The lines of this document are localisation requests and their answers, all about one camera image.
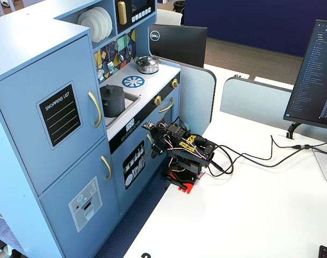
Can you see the navy room divider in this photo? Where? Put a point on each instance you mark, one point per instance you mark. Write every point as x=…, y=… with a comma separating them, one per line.
x=260, y=21

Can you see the blue toy kitchen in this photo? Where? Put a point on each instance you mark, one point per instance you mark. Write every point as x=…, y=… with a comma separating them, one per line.
x=23, y=40

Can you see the white chair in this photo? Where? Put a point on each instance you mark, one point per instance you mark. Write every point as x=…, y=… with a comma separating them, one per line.
x=168, y=17

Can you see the light blue desk divider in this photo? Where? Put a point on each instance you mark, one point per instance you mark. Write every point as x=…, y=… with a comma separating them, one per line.
x=249, y=99
x=195, y=94

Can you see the silver toy spatula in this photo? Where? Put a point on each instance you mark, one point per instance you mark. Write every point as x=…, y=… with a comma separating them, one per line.
x=110, y=67

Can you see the monitor with lit screen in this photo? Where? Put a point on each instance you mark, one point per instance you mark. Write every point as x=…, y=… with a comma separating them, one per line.
x=313, y=80

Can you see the blue dishwasher door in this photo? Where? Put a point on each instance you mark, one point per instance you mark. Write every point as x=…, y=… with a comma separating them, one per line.
x=149, y=174

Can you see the gold stove knob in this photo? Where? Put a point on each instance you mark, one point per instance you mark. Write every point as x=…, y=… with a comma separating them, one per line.
x=158, y=100
x=175, y=83

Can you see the shiny steel lidded pot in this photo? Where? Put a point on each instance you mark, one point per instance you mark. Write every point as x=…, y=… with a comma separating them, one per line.
x=147, y=68

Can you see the blue oven door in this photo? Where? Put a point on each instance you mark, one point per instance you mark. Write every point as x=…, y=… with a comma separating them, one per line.
x=168, y=118

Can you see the silver toy ladle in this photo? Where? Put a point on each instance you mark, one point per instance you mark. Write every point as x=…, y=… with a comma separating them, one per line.
x=121, y=57

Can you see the small wrist camera board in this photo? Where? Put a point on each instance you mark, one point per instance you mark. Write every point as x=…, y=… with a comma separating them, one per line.
x=148, y=125

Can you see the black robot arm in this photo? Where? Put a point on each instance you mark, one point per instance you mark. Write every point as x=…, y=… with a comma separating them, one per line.
x=179, y=131

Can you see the fridge door with dispenser print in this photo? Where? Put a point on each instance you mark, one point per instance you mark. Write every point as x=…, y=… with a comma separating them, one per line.
x=58, y=188

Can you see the dark gray pot lid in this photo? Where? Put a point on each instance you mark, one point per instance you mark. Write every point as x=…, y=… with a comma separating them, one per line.
x=112, y=90

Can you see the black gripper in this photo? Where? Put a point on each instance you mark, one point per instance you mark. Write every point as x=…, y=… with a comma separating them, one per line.
x=155, y=148

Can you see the black Dell monitor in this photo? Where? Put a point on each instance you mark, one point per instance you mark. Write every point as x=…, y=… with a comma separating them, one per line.
x=179, y=43

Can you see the large blue fridge door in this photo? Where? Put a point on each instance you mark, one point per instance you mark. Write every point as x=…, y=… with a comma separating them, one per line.
x=18, y=121

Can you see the black shopping list board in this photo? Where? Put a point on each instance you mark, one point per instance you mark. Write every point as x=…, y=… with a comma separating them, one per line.
x=59, y=115

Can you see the dark gray toy pot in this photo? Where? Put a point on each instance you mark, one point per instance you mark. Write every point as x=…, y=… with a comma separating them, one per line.
x=112, y=107

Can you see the white toy plate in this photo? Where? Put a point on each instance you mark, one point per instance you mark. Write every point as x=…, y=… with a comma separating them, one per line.
x=104, y=27
x=87, y=26
x=110, y=22

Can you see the gray toy sink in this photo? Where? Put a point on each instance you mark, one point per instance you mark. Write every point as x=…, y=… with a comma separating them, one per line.
x=132, y=100

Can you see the black trash bin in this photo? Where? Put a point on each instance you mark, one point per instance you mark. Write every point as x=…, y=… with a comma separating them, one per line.
x=179, y=6

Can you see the red and black robot base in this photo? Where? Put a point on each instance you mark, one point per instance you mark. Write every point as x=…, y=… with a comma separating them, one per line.
x=187, y=188

